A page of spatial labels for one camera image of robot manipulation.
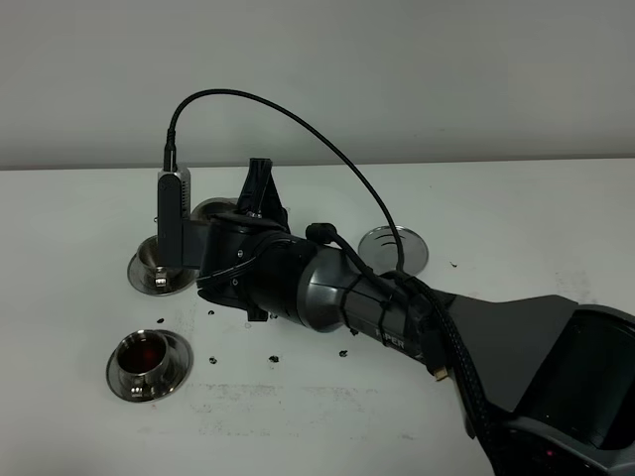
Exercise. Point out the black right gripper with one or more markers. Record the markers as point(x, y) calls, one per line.
point(223, 248)

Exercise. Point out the near stainless steel saucer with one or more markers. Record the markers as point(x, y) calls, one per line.
point(180, 363)

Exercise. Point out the stainless steel saucer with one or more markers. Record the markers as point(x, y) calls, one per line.
point(136, 278)
point(180, 363)

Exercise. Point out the stainless steel teapot coaster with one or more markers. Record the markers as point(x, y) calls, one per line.
point(378, 249)

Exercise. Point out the far stainless steel saucer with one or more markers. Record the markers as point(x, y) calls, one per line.
point(136, 278)

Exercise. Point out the far stainless steel teacup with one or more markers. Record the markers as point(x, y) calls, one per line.
point(156, 275)

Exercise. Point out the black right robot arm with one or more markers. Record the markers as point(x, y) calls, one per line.
point(546, 384)

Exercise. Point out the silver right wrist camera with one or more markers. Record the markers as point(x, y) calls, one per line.
point(173, 209)

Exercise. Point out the near stainless steel teacup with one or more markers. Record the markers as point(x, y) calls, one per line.
point(141, 363)

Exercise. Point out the stainless steel teacup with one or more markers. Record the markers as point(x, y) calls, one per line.
point(156, 275)
point(141, 363)

